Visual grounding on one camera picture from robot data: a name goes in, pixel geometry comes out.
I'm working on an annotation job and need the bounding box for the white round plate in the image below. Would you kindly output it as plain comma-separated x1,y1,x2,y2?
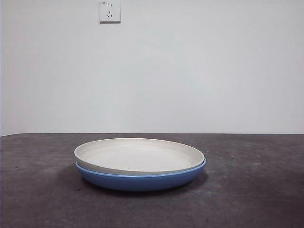
74,137,205,176

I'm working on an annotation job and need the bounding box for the white wall socket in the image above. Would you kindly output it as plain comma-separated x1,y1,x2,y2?
99,0,121,24

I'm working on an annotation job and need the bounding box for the blue round plate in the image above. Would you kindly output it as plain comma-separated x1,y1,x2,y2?
75,158,207,192

